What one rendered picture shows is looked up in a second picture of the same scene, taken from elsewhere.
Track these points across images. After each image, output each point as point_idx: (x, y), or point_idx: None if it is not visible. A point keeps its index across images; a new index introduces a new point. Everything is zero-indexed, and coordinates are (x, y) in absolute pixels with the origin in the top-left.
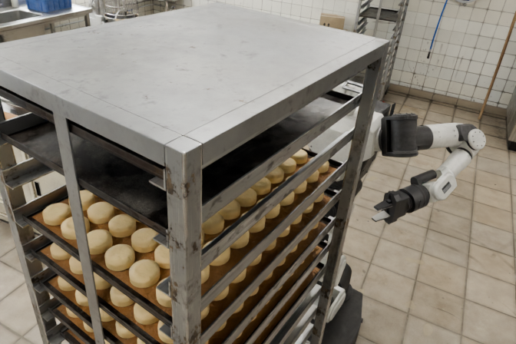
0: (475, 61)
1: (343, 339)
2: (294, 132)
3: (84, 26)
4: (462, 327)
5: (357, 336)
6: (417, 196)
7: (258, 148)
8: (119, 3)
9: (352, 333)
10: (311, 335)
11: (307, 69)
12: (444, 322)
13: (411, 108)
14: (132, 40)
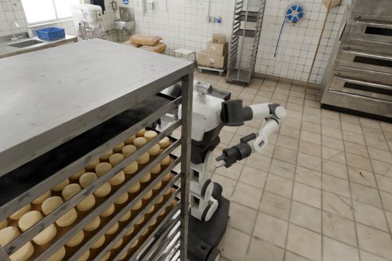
0: (301, 57)
1: (216, 230)
2: (124, 129)
3: None
4: (289, 217)
5: (227, 226)
6: (242, 151)
7: (90, 144)
8: (94, 32)
9: (221, 226)
10: (197, 228)
11: (112, 90)
12: (279, 214)
13: (266, 86)
14: (2, 72)
